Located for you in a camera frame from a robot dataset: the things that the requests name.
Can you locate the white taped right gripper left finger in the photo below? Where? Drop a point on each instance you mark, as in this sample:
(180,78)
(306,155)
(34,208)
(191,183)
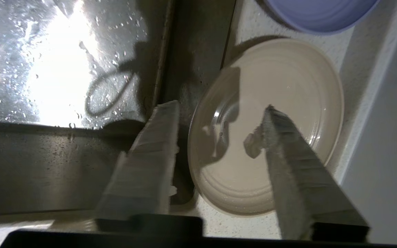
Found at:
(146,165)

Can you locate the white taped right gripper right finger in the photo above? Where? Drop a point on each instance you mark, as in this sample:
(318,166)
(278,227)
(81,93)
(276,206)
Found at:
(302,186)

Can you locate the beige plastic plate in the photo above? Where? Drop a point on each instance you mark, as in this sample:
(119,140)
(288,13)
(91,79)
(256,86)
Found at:
(288,86)

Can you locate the purple plastic plate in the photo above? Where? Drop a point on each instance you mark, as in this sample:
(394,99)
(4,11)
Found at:
(319,13)

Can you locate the stainless steel sink basin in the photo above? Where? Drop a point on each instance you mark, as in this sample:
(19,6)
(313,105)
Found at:
(47,172)

